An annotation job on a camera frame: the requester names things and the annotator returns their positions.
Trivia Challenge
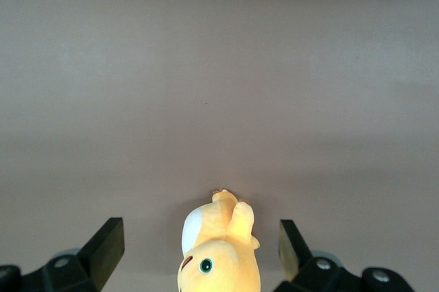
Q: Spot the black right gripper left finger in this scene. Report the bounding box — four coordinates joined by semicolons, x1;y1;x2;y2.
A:
0;217;126;292

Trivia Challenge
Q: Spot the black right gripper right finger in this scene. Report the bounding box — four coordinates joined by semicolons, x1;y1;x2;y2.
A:
274;219;418;292

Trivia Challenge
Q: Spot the yellow plush toy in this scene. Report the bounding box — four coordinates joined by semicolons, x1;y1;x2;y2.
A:
176;188;262;292

